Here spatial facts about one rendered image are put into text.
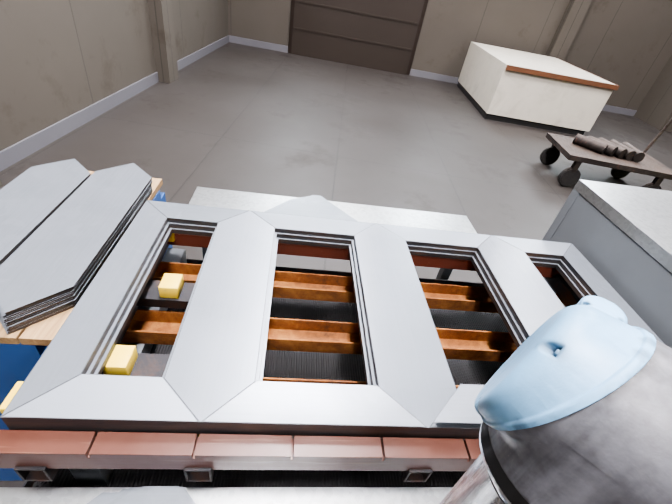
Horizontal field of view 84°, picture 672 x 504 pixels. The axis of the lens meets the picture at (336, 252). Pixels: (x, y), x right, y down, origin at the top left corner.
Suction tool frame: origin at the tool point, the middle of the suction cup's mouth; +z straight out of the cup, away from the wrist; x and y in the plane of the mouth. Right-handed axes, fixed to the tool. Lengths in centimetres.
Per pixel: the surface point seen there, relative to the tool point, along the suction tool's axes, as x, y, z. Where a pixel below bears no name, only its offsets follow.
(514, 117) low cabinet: -580, -192, 76
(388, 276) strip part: -36.5, 29.5, 0.7
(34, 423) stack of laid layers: 21, 93, 3
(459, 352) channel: -26.2, 3.9, 15.9
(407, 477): 13.6, 22.5, 12.1
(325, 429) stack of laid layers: 11.8, 41.6, 2.6
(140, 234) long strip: -34, 103, 1
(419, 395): 1.4, 22.5, 0.7
